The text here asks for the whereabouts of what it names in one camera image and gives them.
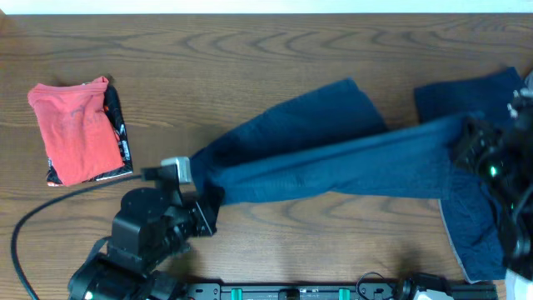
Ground dark blue clothes pile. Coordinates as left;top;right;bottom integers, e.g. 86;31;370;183
414;67;532;282

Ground dark blue denim shorts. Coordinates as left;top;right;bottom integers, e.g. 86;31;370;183
189;77;488;206

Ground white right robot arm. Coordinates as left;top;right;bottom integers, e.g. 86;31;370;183
452;117;532;299

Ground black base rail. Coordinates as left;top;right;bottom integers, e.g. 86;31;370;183
183;272;499;300

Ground folded black patterned garment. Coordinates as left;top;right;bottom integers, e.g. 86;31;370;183
27;77;133;182

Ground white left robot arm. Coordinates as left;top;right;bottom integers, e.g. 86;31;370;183
68;165;224;299

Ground folded red t-shirt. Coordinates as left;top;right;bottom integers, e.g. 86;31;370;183
27;77;124;186

